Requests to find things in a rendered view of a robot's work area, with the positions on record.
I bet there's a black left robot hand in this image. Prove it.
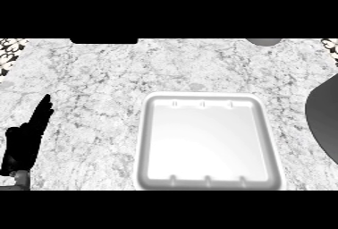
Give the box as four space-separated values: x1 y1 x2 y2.
0 93 57 177

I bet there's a white rectangular tray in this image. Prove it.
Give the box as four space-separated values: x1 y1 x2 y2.
132 91 287 191

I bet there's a large dark grey pot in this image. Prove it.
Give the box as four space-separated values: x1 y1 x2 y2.
305 74 338 165

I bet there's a small grey round object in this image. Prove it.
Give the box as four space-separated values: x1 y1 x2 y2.
244 38 282 47

